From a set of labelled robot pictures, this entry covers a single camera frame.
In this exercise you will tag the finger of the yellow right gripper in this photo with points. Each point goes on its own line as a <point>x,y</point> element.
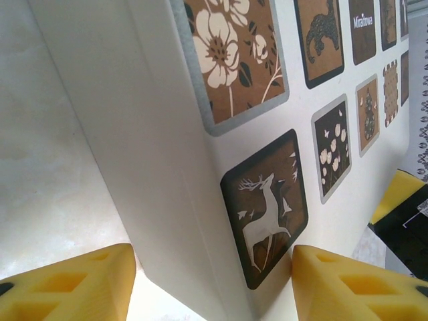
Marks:
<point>399,194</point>

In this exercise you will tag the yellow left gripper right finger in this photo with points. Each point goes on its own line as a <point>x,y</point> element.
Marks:
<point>357,294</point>

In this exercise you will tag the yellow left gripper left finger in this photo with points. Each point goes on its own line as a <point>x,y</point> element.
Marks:
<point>60,291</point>

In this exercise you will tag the white picture-printed backdrop board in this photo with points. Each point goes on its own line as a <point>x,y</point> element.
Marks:
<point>150,117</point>

